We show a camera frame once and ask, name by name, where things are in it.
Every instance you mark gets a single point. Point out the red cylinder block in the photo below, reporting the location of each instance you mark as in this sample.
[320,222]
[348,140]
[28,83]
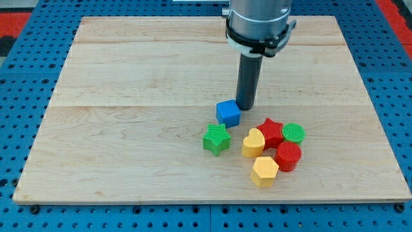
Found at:
[287,156]

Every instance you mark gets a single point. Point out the green star block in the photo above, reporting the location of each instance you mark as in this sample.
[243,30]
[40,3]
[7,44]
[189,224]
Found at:
[216,139]

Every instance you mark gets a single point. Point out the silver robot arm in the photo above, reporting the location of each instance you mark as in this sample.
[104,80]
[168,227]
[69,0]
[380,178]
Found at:
[256,29]

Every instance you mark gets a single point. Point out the yellow heart block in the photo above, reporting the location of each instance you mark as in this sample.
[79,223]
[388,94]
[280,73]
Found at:
[253,143]

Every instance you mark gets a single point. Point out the green cylinder block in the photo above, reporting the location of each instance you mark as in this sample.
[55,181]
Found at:
[293,132]

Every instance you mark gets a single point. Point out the wooden board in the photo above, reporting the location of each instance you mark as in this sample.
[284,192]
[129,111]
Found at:
[125,123]

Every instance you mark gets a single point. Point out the red star block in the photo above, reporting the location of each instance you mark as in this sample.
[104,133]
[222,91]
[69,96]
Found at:
[272,132]

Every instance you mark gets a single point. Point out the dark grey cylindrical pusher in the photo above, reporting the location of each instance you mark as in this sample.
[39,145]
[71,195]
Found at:
[248,76]

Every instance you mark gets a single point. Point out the blue cube block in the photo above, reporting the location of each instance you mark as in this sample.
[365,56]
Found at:
[228,113]

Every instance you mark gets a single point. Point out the yellow hexagon block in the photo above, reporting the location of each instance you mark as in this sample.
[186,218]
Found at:
[264,172]

